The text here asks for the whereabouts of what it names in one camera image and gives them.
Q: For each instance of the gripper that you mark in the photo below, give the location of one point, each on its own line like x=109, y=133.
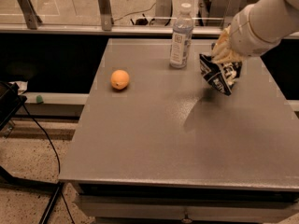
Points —
x=247, y=36

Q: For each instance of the blue chip bag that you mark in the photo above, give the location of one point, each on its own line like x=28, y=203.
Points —
x=214, y=74

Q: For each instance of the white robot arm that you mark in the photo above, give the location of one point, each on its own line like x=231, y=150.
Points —
x=256, y=29

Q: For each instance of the clear plastic water bottle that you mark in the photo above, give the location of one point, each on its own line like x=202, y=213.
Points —
x=181, y=37

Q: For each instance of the grey metal table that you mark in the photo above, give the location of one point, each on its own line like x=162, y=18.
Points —
x=170, y=148

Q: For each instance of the orange fruit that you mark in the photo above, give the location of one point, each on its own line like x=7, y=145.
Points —
x=119, y=79

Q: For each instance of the small green object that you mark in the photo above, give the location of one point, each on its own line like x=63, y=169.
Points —
x=39, y=99

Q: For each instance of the black equipment at left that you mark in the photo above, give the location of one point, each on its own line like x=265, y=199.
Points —
x=10, y=102

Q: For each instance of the right metal rail bracket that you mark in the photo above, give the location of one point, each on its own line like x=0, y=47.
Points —
x=232, y=8

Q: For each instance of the metal rail bracket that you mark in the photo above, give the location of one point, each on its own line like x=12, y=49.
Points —
x=232, y=8
x=105, y=14
x=30, y=16

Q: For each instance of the middle metal rail bracket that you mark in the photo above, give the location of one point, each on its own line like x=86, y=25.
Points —
x=105, y=14

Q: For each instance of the glass barrier rail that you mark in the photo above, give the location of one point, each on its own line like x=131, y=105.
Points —
x=72, y=29

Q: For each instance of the left metal rail bracket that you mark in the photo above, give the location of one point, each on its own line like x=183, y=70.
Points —
x=30, y=16

